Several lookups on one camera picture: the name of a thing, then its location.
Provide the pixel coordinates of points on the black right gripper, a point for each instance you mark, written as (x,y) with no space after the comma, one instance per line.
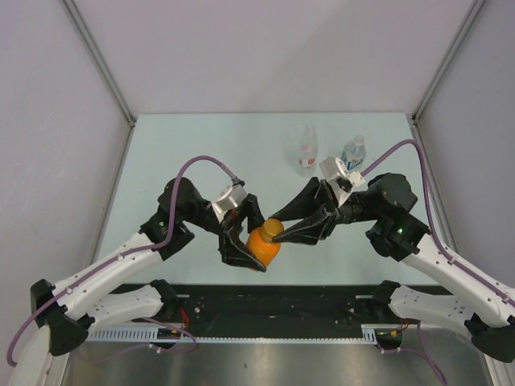
(317,226)

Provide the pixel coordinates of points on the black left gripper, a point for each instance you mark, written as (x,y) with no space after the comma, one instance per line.
(232,248)

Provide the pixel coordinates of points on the small orange juice bottle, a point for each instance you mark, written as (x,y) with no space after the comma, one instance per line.
(262,249)

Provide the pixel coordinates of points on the orange juice bottle cap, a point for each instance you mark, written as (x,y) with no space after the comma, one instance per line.
(271,228)

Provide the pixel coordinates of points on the clear bottle red white label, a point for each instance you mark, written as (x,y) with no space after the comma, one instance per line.
(308,151)

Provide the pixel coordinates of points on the clear bottle blue green label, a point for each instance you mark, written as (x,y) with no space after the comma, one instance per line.
(354,153)

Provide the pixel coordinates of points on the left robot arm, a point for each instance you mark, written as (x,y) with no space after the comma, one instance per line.
(74,308)

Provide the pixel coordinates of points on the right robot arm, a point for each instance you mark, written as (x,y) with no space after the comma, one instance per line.
(477,307)

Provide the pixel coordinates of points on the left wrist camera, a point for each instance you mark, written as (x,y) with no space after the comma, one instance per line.
(229,199)

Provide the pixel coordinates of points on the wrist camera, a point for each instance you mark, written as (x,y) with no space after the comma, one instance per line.
(340,179)
(229,199)

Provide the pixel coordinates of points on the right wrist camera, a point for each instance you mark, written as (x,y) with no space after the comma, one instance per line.
(340,179)

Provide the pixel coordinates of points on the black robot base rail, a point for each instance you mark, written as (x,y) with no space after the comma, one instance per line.
(285,310)

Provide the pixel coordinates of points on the white slotted cable duct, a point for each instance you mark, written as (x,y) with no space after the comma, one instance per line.
(160,334)

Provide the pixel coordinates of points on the left aluminium frame post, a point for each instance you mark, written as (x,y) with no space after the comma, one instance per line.
(90,45)

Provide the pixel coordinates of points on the aluminium frame post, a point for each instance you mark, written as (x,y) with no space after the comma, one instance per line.
(449,57)
(90,45)

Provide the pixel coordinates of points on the right aluminium frame post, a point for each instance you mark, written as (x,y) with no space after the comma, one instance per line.
(449,57)

